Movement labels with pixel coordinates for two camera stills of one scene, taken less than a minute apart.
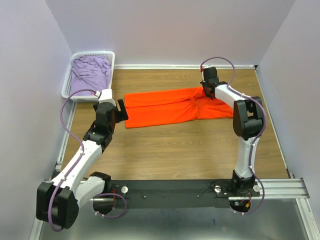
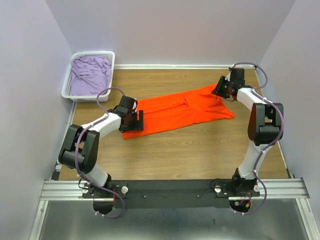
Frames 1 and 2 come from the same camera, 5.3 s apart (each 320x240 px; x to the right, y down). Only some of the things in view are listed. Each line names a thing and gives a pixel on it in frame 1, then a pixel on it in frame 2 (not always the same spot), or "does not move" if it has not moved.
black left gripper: [122, 115] to [138, 125]
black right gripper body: [204, 84] to [229, 84]
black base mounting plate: [178, 193] does not move
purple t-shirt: [90, 72] does not move
